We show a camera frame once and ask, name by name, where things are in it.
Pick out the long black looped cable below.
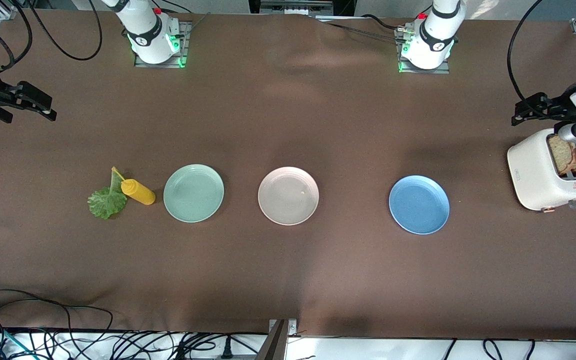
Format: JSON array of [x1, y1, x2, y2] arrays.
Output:
[[0, 289, 114, 347]]

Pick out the dark metal post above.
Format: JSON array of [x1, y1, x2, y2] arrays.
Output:
[[254, 320, 287, 360]]

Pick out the yellow squeeze bottle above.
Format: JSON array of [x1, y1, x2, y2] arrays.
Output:
[[111, 166, 157, 206]]

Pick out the silver metal bracket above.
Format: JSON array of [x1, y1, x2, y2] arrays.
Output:
[[268, 318, 298, 337]]

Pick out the black base cable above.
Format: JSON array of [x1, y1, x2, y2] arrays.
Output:
[[325, 14, 419, 43]]

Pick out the green lettuce leaf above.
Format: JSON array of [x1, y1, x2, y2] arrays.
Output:
[[87, 170, 129, 220]]

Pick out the dark metal equipment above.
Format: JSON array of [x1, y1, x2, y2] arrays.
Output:
[[248, 0, 357, 17]]

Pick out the brown table cloth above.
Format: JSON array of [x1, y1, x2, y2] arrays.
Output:
[[0, 9, 576, 342]]

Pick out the beige plate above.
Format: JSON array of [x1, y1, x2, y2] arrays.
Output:
[[257, 166, 320, 226]]

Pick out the mint green plate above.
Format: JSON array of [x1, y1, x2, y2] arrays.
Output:
[[163, 164, 225, 224]]

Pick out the blue plate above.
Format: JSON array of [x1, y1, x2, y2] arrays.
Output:
[[388, 175, 451, 236]]

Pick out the white toaster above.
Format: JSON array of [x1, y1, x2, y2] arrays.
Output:
[[507, 128, 576, 213]]

